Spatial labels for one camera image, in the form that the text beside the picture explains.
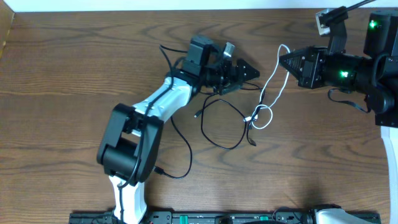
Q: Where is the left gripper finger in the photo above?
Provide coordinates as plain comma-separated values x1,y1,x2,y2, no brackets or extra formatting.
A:
236,58,260,83
219,82,243,95

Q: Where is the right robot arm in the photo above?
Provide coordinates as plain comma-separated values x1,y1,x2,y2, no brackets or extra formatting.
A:
279,6,397,223

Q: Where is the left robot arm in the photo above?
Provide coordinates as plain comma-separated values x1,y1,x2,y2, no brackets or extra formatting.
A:
96,35,260,223

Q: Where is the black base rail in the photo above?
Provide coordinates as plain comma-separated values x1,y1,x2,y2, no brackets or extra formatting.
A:
68,205,382,224

